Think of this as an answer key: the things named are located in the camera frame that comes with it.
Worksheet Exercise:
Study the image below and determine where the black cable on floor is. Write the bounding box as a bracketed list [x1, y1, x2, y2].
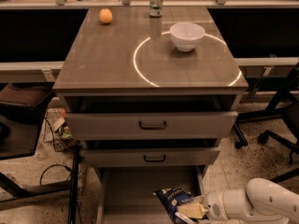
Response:
[38, 163, 73, 187]

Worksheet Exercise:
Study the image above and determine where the middle drawer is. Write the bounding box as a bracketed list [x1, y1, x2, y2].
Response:
[84, 147, 220, 167]

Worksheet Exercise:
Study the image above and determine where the drawer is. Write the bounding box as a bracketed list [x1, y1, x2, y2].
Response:
[84, 147, 220, 167]
[65, 111, 237, 141]
[96, 166, 204, 224]

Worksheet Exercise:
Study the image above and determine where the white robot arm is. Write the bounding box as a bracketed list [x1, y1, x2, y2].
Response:
[175, 178, 299, 224]

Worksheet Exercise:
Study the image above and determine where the wire basket with items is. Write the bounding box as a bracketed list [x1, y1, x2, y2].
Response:
[43, 107, 77, 152]

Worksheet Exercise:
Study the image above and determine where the black office chair right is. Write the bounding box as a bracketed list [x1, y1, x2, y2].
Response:
[233, 65, 299, 185]

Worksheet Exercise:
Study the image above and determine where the green soda can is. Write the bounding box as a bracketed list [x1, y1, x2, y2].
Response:
[149, 0, 164, 17]

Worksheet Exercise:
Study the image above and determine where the top drawer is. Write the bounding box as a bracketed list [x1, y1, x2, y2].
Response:
[65, 111, 237, 141]

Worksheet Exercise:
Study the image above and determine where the orange fruit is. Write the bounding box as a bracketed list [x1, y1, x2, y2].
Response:
[99, 8, 113, 24]

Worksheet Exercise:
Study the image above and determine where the white ceramic bowl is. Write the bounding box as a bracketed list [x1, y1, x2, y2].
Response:
[170, 22, 206, 52]

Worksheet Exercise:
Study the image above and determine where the grey drawer cabinet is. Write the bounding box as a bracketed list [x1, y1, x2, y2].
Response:
[51, 6, 249, 224]

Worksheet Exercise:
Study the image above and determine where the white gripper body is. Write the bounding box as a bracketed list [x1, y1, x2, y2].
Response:
[203, 190, 225, 221]

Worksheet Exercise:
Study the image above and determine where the blue chip bag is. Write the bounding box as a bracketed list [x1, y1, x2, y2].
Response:
[153, 187, 199, 224]

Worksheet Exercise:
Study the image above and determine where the bottom drawer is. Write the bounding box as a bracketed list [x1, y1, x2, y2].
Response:
[96, 166, 204, 224]

